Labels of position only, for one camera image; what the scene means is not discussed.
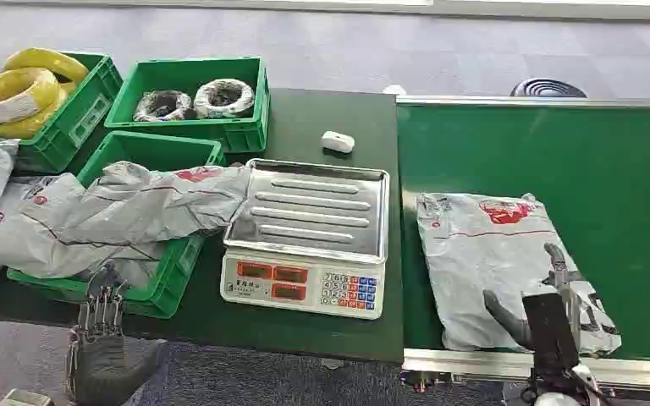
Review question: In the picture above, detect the large crumpled grey parcel bag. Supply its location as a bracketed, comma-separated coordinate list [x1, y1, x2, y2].
[0, 161, 254, 288]

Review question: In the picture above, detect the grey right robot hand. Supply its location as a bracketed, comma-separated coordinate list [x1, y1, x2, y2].
[482, 242, 602, 387]

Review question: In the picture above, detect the green crate with white label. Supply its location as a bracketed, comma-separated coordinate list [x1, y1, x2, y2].
[0, 51, 124, 174]

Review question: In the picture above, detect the white electronic scale steel tray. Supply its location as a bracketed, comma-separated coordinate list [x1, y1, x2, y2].
[219, 157, 391, 321]

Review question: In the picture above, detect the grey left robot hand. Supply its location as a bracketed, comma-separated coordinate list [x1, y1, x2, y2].
[65, 261, 169, 406]

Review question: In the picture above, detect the flat grey parcel bag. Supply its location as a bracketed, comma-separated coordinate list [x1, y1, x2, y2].
[414, 192, 623, 358]

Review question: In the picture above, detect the green conveyor belt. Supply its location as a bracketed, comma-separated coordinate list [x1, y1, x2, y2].
[395, 95, 650, 392]

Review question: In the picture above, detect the black round ribbed object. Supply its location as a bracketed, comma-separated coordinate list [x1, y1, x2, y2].
[509, 77, 588, 99]

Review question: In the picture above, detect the small white plastic device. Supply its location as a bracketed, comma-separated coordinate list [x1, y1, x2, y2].
[321, 130, 356, 155]

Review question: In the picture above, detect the yellow wire coil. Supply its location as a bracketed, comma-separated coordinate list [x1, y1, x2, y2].
[2, 47, 90, 84]
[0, 67, 63, 125]
[0, 81, 78, 140]

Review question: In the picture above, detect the grey wrapped wire coil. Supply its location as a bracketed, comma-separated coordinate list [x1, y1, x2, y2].
[132, 89, 195, 123]
[192, 78, 256, 120]

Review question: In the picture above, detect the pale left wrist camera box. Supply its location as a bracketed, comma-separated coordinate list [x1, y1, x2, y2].
[0, 388, 55, 406]

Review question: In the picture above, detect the green crate holding parcels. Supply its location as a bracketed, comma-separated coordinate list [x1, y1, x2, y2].
[6, 130, 227, 321]

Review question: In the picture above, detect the green crate holding wrapped coils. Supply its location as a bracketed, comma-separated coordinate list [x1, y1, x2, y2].
[103, 56, 271, 155]

